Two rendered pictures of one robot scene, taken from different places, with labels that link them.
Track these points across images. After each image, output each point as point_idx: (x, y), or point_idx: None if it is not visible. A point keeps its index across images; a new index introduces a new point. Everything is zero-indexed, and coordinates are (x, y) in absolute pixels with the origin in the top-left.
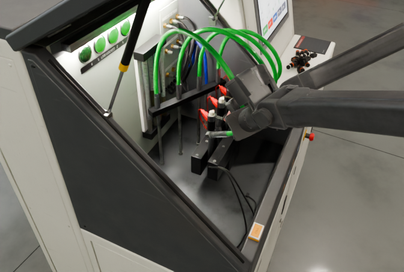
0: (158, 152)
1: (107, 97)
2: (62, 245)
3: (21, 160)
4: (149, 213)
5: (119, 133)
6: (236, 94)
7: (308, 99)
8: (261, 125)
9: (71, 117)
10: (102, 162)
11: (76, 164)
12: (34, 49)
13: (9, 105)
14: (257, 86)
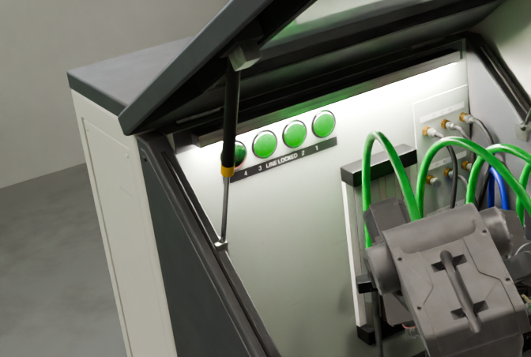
0: None
1: (273, 235)
2: None
3: (137, 316)
4: None
5: (226, 276)
6: (370, 234)
7: None
8: (371, 283)
9: (178, 241)
10: (209, 325)
11: (186, 326)
12: (151, 136)
13: (126, 216)
14: (394, 226)
